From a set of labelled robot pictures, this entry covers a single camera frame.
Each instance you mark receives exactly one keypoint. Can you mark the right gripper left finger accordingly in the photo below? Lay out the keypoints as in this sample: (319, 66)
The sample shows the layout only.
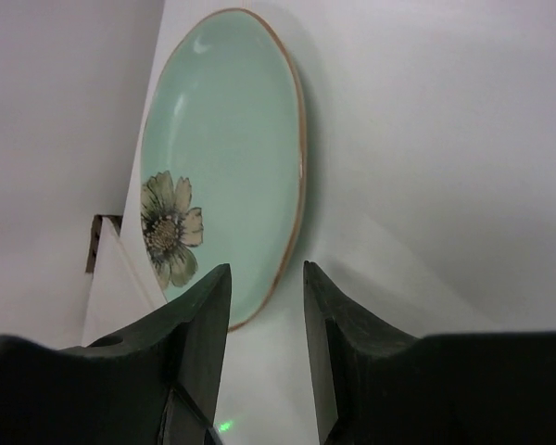
(155, 381)

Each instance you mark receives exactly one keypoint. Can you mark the mint green flower plate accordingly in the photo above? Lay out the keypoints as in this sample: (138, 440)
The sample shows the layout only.
(223, 161)

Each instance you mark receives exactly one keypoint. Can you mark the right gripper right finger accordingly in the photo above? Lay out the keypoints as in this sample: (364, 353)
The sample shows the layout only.
(375, 384)

